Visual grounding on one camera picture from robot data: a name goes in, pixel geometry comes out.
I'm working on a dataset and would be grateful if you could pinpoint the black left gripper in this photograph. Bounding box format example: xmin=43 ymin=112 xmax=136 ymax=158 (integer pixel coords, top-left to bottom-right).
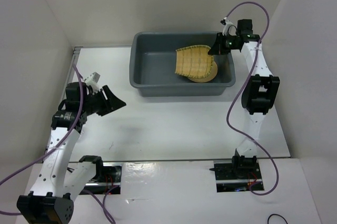
xmin=82 ymin=85 xmax=126 ymax=116

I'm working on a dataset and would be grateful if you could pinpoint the yellow plate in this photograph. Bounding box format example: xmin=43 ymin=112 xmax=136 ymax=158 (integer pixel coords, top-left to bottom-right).
xmin=188 ymin=62 xmax=218 ymax=83

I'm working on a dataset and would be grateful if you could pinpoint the woven bamboo tray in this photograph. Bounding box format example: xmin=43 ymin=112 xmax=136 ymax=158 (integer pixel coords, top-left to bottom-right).
xmin=175 ymin=45 xmax=214 ymax=78

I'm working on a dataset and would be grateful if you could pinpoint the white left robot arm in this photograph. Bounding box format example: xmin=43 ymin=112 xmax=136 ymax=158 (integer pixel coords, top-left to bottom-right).
xmin=17 ymin=80 xmax=126 ymax=223

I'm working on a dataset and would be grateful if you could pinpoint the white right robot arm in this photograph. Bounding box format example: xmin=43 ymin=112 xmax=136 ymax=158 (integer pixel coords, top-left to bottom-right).
xmin=209 ymin=18 xmax=280 ymax=178

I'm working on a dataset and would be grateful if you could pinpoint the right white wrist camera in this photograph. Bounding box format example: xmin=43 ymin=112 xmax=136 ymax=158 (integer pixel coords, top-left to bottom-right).
xmin=220 ymin=17 xmax=236 ymax=36

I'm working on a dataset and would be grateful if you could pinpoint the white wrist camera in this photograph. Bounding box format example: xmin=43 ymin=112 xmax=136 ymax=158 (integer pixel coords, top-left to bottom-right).
xmin=84 ymin=72 xmax=100 ymax=94
xmin=220 ymin=17 xmax=236 ymax=36

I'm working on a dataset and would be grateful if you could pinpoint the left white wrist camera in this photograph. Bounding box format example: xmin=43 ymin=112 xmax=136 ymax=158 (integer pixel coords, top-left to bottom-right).
xmin=84 ymin=72 xmax=100 ymax=94

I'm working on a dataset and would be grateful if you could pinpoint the aluminium table edge rail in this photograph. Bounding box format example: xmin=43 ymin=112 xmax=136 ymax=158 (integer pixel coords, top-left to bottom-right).
xmin=42 ymin=46 xmax=83 ymax=163

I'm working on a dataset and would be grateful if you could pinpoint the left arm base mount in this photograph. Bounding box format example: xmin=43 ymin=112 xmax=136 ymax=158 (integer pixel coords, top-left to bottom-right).
xmin=84 ymin=162 xmax=123 ymax=195

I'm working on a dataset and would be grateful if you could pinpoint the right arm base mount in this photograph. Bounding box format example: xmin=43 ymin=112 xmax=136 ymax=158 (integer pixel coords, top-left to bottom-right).
xmin=209 ymin=161 xmax=264 ymax=193

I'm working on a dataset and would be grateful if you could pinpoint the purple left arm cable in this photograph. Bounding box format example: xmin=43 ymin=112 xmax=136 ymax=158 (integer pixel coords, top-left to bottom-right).
xmin=0 ymin=63 xmax=119 ymax=224

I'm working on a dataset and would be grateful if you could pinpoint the black cable loop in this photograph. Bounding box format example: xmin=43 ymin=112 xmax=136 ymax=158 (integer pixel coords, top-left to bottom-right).
xmin=267 ymin=214 xmax=288 ymax=224

